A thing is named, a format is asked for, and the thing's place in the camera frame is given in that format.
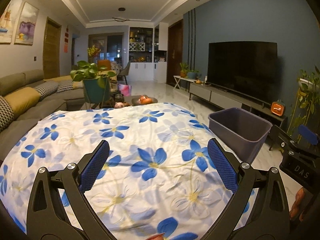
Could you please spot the white display cabinet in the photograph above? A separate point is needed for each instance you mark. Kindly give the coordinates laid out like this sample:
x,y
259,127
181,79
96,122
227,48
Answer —
x,y
148,53

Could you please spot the purple plastic bin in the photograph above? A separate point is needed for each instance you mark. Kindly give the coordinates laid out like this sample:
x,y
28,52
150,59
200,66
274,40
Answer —
x,y
242,131

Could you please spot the purple abstract painting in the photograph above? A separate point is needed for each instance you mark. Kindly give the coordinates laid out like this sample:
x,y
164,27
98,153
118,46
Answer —
x,y
26,25

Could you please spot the person's right hand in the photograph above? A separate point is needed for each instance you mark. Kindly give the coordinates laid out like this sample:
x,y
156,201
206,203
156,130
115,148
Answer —
x,y
296,207

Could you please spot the orange retro radio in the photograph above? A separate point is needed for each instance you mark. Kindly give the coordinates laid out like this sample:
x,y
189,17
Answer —
x,y
278,108

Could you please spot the blue floral tablecloth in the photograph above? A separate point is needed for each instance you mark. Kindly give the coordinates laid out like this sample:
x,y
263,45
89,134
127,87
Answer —
x,y
158,178

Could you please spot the plate of oranges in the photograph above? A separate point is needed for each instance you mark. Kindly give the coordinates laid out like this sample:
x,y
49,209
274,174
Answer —
x,y
143,100

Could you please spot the small white side table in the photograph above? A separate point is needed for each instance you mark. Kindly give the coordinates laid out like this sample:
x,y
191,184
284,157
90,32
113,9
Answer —
x,y
178,79

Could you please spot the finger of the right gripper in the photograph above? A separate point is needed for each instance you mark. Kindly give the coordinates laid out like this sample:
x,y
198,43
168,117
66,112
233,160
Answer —
x,y
283,140
307,134

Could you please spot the yellow cushion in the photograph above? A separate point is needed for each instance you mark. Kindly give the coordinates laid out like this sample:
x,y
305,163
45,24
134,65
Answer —
x,y
22,100

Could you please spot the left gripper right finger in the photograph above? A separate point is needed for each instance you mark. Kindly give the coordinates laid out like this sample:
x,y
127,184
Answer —
x,y
258,207

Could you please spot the large black television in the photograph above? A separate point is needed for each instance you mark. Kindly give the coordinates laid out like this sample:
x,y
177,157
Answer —
x,y
250,68

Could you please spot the dark wooden door right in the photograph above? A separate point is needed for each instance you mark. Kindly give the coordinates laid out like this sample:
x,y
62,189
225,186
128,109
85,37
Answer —
x,y
175,51

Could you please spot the teal potted green plant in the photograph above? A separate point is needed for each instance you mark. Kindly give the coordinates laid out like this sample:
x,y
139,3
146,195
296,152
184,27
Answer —
x,y
96,81

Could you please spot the pink gift bag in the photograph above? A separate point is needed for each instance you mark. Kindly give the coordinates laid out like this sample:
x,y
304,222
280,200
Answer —
x,y
125,89

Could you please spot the person's left hand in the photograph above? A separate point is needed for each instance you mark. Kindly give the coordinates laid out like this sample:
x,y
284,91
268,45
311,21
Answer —
x,y
159,236

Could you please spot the sailboat painting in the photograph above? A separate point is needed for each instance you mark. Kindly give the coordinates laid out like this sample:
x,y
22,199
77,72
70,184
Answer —
x,y
8,20

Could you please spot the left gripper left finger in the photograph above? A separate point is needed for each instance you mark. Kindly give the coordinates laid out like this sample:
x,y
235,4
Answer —
x,y
58,208

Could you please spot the grey sectional sofa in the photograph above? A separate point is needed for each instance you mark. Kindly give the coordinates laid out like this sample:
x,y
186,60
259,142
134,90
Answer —
x,y
68,97

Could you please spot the tall plant on gold stand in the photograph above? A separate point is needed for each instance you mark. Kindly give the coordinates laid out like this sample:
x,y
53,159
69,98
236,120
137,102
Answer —
x,y
306,105

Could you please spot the checkered cushion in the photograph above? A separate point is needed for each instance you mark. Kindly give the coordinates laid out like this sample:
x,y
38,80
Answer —
x,y
46,89

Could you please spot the wooden door left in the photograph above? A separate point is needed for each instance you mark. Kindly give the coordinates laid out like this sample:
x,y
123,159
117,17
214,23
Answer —
x,y
51,49

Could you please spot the grey tv cabinet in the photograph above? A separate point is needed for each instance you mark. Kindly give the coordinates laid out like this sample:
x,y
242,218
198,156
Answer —
x,y
224,100

